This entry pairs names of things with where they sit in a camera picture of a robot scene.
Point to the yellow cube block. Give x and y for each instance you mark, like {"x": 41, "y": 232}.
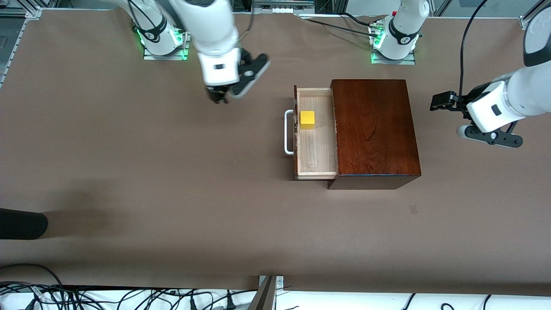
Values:
{"x": 307, "y": 119}

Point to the light wooden drawer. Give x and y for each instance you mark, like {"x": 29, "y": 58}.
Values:
{"x": 318, "y": 146}

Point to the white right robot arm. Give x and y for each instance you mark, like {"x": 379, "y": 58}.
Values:
{"x": 206, "y": 21}

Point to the dark brown wooden cabinet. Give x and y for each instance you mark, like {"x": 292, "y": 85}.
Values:
{"x": 374, "y": 129}

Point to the silver power strip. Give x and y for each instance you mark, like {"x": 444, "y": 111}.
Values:
{"x": 282, "y": 7}

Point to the brown paper table cover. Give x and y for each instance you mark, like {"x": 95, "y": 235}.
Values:
{"x": 172, "y": 172}

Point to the small brown tape patch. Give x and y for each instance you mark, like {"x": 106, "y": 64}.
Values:
{"x": 414, "y": 209}

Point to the black padded cylinder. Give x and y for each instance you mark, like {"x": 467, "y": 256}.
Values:
{"x": 21, "y": 224}

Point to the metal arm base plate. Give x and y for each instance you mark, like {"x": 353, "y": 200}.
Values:
{"x": 409, "y": 61}
{"x": 172, "y": 57}

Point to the aluminium frame bracket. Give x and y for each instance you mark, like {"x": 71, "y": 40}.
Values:
{"x": 522, "y": 22}
{"x": 33, "y": 12}

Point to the silver corner bracket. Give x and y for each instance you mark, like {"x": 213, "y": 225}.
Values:
{"x": 280, "y": 282}

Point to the aluminium frame rail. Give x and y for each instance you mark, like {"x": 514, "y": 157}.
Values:
{"x": 15, "y": 43}

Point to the grey metal post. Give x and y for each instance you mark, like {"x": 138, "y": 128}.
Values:
{"x": 262, "y": 299}

